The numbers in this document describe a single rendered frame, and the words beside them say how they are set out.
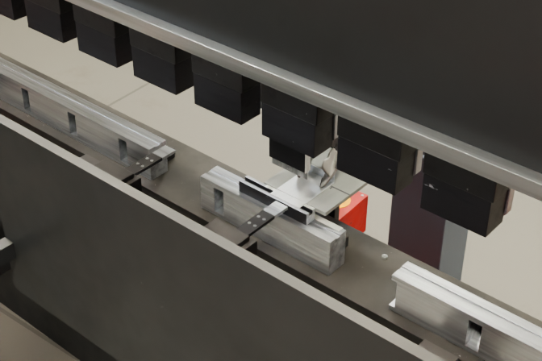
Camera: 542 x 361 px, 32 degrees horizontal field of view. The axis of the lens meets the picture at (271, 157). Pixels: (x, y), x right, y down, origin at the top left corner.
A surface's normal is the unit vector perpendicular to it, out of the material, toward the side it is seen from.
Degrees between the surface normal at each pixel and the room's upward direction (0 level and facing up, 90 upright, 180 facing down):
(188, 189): 0
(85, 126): 90
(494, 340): 90
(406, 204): 90
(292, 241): 90
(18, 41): 0
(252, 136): 0
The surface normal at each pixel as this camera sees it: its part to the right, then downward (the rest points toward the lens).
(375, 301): 0.00, -0.83
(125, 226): -0.65, 0.42
